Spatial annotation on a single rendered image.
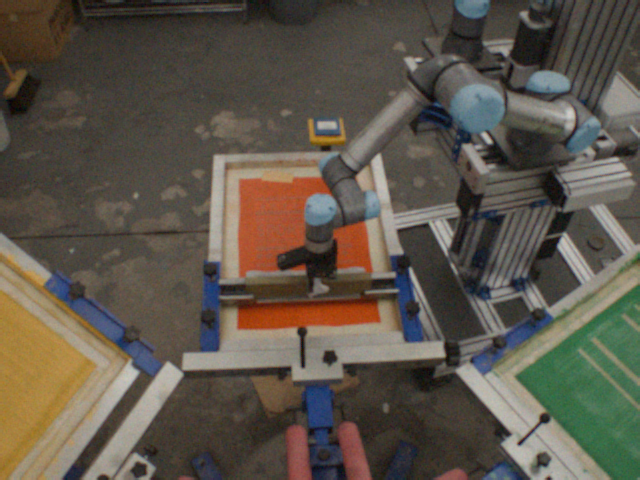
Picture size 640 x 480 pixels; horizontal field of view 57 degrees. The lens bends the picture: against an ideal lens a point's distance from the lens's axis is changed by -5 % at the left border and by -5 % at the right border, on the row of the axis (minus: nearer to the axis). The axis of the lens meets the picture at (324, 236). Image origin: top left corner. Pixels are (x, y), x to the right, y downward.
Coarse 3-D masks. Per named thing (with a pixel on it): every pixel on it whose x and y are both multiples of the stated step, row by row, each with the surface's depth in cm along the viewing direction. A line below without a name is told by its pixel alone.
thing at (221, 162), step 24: (216, 168) 213; (240, 168) 218; (216, 192) 205; (384, 192) 208; (216, 216) 198; (384, 216) 201; (216, 240) 192; (384, 240) 197; (312, 336) 171; (336, 336) 171; (360, 336) 171; (384, 336) 172
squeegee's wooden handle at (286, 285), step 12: (264, 276) 175; (276, 276) 175; (288, 276) 175; (300, 276) 175; (336, 276) 176; (348, 276) 176; (360, 276) 176; (252, 288) 174; (264, 288) 175; (276, 288) 175; (288, 288) 175; (300, 288) 176; (336, 288) 177; (348, 288) 178; (360, 288) 178
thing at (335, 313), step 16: (304, 192) 212; (320, 192) 212; (352, 240) 199; (368, 240) 199; (368, 256) 195; (320, 304) 182; (336, 304) 182; (352, 304) 183; (368, 304) 183; (320, 320) 178; (336, 320) 179; (352, 320) 179; (368, 320) 179
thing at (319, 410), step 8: (312, 392) 154; (320, 392) 154; (328, 392) 154; (312, 400) 153; (320, 400) 153; (328, 400) 153; (312, 408) 151; (320, 408) 151; (328, 408) 151; (312, 416) 150; (320, 416) 150; (328, 416) 150; (312, 424) 148; (320, 424) 148; (328, 424) 149; (312, 432) 150; (328, 432) 151
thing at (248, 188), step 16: (240, 192) 210; (256, 192) 211; (272, 192) 211; (288, 192) 211; (240, 208) 206; (240, 224) 201; (240, 240) 197; (240, 256) 192; (240, 272) 188; (256, 304) 181; (272, 304) 181; (288, 304) 182; (304, 304) 182; (240, 320) 177; (256, 320) 177; (272, 320) 178; (288, 320) 178; (304, 320) 178
